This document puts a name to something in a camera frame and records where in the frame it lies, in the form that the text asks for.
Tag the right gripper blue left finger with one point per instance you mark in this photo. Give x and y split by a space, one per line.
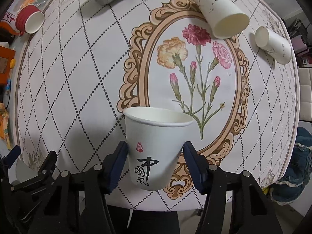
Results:
115 165

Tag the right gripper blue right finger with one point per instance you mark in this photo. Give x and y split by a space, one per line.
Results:
194 164

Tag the white cup with black calligraphy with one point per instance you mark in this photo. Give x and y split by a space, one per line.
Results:
155 138

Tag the white paper cup right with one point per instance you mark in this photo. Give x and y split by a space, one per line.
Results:
276 46

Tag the white paper cup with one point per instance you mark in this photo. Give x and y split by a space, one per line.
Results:
276 46
224 17

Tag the white paper cup centre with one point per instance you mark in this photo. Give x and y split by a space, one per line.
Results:
224 17

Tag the red ribbed paper cup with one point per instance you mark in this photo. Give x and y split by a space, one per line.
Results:
29 20

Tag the colourful snack packet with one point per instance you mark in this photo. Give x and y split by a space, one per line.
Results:
4 121

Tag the blue crumpled cloth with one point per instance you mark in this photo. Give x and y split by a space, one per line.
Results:
297 175

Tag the floral diamond pattern tablecloth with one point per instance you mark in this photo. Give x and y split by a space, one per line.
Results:
89 62

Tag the white padded chair right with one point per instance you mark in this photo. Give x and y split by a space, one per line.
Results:
305 81

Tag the orange gift box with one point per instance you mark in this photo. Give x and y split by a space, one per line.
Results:
7 59

